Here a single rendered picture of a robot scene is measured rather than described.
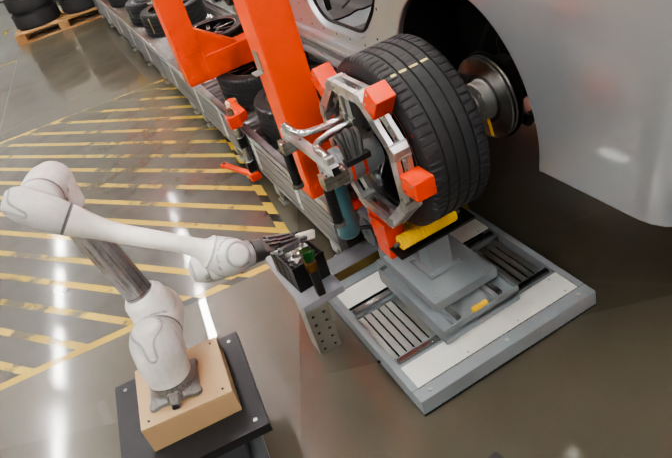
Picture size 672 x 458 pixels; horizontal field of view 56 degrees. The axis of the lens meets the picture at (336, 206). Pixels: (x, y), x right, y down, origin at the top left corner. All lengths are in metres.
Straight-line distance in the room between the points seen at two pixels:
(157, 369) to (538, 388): 1.33
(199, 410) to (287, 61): 1.29
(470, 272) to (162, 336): 1.21
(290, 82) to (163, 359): 1.12
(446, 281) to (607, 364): 0.65
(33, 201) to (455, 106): 1.28
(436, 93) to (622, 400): 1.22
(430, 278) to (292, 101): 0.89
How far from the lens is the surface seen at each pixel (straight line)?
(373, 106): 1.97
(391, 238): 2.41
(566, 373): 2.53
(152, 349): 2.18
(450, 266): 2.64
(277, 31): 2.45
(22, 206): 2.01
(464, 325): 2.54
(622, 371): 2.54
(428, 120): 2.02
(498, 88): 2.36
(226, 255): 1.87
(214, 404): 2.26
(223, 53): 4.46
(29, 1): 10.34
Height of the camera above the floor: 1.95
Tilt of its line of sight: 33 degrees down
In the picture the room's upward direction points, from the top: 18 degrees counter-clockwise
